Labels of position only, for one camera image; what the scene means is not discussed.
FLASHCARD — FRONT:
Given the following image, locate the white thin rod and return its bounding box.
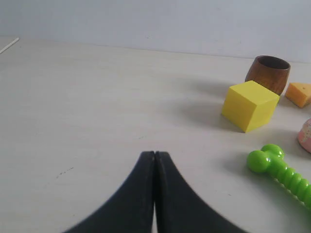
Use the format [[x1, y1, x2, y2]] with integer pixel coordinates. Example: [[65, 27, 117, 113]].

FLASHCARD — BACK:
[[0, 36, 19, 53]]

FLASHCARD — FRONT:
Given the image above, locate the orange cheese wedge toy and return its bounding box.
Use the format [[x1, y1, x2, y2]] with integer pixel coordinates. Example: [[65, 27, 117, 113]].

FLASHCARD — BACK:
[[285, 83, 311, 108]]

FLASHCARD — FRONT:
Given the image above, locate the brown wooden cup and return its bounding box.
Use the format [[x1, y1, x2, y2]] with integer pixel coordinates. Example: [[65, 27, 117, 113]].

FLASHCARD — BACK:
[[245, 55, 291, 96]]

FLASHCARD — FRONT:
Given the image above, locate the pink sprinkled donut toy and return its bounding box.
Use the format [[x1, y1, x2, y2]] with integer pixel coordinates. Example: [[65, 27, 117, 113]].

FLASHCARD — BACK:
[[297, 119, 311, 153]]

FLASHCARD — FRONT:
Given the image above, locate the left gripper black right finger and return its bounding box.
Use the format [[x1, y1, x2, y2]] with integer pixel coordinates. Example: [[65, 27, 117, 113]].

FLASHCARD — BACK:
[[154, 151, 244, 233]]

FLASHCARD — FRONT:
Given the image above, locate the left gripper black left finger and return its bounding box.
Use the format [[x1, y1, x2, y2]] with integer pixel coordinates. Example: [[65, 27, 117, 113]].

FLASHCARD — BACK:
[[66, 151, 155, 233]]

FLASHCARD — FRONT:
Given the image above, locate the green plastic bone toy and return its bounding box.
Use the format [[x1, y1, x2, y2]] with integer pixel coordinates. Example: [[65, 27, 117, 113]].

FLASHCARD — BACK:
[[246, 144, 311, 209]]

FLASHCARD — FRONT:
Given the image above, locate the yellow cube block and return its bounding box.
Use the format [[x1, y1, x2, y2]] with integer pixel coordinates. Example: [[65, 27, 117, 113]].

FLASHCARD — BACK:
[[222, 81, 279, 133]]

